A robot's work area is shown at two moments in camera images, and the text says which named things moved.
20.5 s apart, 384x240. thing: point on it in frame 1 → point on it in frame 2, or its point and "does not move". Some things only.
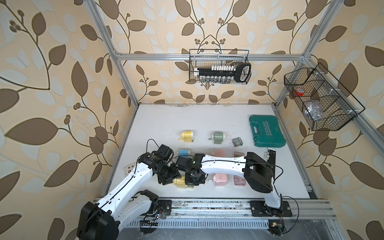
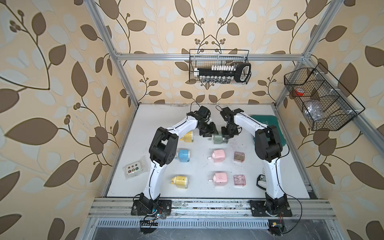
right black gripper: [187, 182] → [228, 136]
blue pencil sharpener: [186, 152] does not move
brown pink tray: [237, 154] does not move
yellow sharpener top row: [187, 136] does not move
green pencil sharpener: [218, 137] does not move
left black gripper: [175, 174] → [212, 130]
